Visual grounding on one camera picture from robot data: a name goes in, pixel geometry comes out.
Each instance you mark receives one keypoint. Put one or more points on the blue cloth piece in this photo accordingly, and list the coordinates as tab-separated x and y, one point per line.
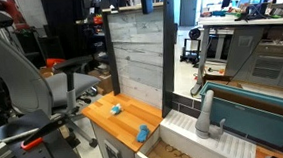
142	133

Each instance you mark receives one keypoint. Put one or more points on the teal plastic bin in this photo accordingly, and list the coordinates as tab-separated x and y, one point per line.
251	116

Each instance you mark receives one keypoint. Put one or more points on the white toy sink drainboard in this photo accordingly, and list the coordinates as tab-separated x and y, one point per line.
199	141

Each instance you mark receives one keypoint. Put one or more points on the black perforated board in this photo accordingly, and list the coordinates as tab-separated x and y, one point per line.
33	153

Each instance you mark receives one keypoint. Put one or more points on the white and blue plush toy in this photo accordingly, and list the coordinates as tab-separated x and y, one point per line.
116	109

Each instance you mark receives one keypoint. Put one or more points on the black 3D printer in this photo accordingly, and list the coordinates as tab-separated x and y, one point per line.
191	47

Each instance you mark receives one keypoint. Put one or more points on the brown cardboard box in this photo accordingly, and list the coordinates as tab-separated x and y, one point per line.
102	81

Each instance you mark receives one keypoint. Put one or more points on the whitewashed wood backsplash panel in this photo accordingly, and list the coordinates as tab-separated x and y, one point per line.
138	55

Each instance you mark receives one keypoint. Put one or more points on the grey toy faucet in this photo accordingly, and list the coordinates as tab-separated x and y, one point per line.
205	118

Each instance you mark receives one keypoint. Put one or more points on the white background desk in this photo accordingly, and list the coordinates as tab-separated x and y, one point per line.
244	25

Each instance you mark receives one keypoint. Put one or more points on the grey cabinet with vents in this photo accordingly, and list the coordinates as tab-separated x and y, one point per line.
267	58

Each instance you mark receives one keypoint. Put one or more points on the black vertical frame post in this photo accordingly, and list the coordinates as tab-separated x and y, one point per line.
167	53

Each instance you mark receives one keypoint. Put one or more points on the grey office chair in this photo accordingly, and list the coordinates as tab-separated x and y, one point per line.
38	83

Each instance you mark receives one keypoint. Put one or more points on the wooden top toy kitchen cabinet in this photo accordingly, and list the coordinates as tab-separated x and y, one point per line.
124	118

